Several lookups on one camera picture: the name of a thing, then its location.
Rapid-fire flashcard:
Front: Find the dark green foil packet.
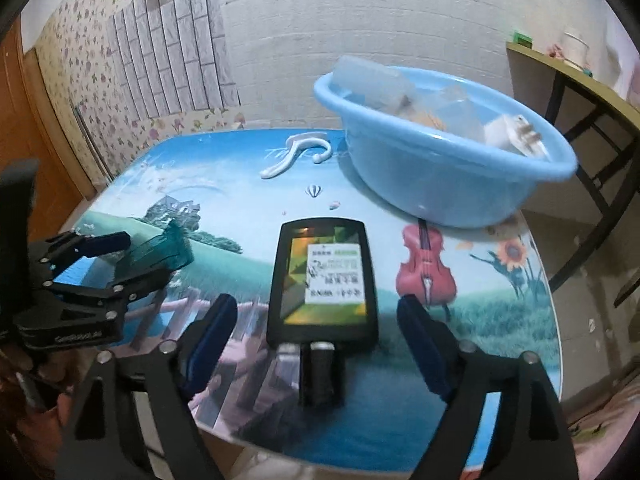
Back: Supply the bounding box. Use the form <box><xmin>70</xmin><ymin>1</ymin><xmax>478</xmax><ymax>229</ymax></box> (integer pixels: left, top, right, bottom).
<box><xmin>114</xmin><ymin>220</ymin><xmax>194</xmax><ymax>281</ymax></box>

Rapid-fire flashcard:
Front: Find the black device with label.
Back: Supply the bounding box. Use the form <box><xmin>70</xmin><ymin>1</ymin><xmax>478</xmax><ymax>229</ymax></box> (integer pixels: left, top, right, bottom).
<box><xmin>266</xmin><ymin>217</ymin><xmax>378</xmax><ymax>408</ymax></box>

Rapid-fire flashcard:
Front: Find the white plastic hook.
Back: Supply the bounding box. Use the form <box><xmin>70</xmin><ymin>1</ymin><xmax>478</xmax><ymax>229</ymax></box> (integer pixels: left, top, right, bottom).
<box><xmin>259</xmin><ymin>130</ymin><xmax>333</xmax><ymax>180</ymax></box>

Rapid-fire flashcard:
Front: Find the white USB wall charger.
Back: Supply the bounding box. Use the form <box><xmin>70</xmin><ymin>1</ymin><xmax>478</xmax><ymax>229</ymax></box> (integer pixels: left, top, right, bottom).
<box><xmin>484</xmin><ymin>115</ymin><xmax>549</xmax><ymax>159</ymax></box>

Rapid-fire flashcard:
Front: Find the clear box of toothpicks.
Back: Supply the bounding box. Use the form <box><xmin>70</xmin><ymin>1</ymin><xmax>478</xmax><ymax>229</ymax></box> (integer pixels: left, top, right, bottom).
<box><xmin>399</xmin><ymin>84</ymin><xmax>485</xmax><ymax>143</ymax></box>

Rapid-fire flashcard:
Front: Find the long clear plastic case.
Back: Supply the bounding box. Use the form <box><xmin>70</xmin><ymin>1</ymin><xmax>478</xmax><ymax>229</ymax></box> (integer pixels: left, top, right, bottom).
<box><xmin>332</xmin><ymin>55</ymin><xmax>416</xmax><ymax>112</ymax></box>

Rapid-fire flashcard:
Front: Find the brown wooden door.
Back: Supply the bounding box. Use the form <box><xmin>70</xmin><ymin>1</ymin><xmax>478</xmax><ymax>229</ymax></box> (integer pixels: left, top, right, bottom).
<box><xmin>1</xmin><ymin>20</ymin><xmax>96</xmax><ymax>240</ymax></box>

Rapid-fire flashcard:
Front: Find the light blue plastic basin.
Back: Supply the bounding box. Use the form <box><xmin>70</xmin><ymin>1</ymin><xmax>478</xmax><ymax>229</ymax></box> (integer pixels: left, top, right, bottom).
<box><xmin>314</xmin><ymin>67</ymin><xmax>577</xmax><ymax>229</ymax></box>

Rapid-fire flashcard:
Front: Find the pink cloth on shelf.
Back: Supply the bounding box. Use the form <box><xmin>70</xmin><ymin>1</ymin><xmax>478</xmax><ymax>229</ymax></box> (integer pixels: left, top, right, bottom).
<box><xmin>547</xmin><ymin>44</ymin><xmax>564</xmax><ymax>60</ymax></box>

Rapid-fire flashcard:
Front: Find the small green box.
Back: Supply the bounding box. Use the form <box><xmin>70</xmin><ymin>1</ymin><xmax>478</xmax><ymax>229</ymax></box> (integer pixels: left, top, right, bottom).
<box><xmin>512</xmin><ymin>32</ymin><xmax>533</xmax><ymax>49</ymax></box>

